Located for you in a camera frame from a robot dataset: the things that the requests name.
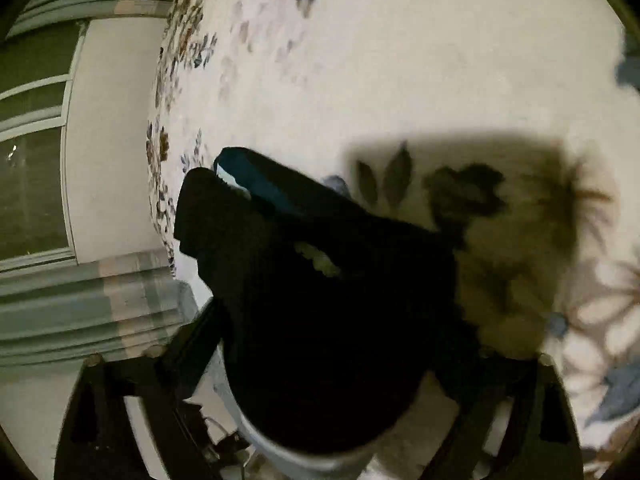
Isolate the floral bed blanket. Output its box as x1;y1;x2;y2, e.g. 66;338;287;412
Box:
146;0;639;479

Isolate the green striped curtain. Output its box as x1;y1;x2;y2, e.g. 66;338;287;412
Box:
1;250;198;373

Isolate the black grey striped sweater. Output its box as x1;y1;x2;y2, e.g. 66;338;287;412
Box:
174;148;457;479

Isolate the window frame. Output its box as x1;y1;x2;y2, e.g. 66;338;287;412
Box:
1;22;87;272

